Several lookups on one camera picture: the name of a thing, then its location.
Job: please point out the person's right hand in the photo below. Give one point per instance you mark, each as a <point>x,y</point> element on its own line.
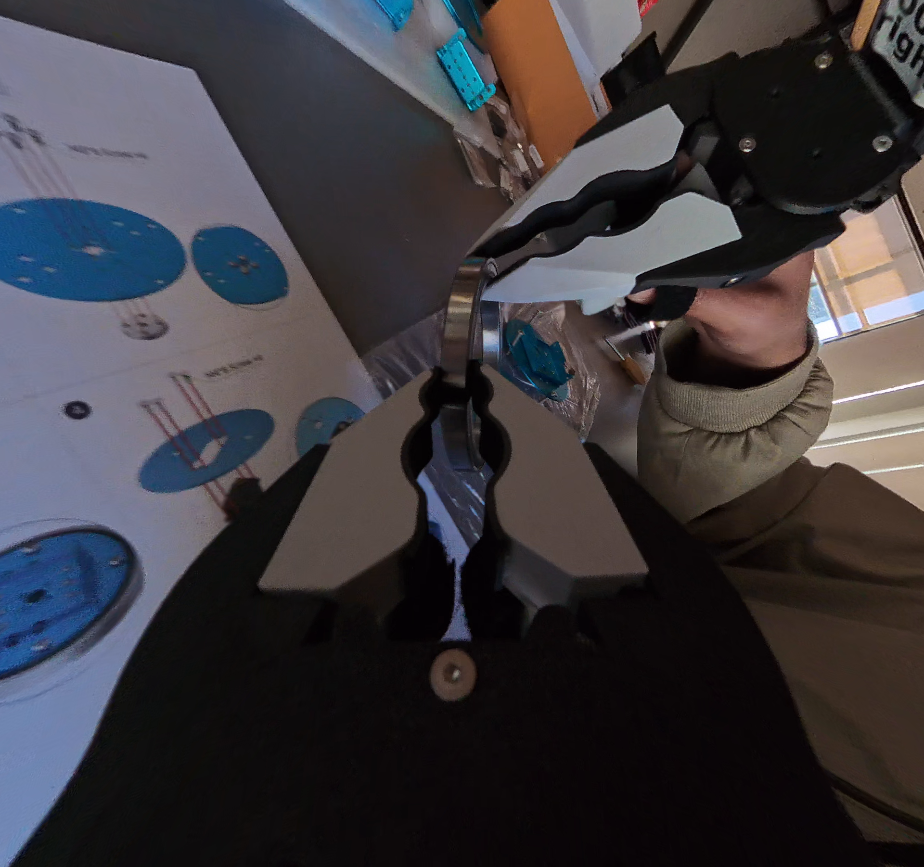
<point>758,318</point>

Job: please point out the pile of small screw bags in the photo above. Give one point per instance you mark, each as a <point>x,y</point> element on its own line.
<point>505,160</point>

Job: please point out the orange and white cardboard box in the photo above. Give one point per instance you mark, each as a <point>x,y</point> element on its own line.
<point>534,73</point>

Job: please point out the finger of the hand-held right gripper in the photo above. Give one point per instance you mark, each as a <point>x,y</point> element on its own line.
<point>606,152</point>
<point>650,239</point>

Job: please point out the clear plastic bag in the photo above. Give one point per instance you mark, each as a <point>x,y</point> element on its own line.
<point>577,391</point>

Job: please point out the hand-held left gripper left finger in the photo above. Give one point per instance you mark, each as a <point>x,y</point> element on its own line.
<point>346,513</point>

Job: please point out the person's right forearm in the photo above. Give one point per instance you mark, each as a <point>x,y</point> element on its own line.
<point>722,434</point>

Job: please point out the white foam sheet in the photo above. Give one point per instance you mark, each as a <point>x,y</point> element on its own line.
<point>325,1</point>

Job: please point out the grey desk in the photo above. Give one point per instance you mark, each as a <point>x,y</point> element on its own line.
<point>325,123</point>

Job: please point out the gridded window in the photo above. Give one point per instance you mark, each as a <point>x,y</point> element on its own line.
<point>873,275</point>

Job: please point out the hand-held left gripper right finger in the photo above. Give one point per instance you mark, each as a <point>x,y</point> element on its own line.
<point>563,513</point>

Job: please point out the white instruction manual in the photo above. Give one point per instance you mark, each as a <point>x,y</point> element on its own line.
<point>108,376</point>

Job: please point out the blue disc with square bracket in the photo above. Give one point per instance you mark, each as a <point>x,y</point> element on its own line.
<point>538,362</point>

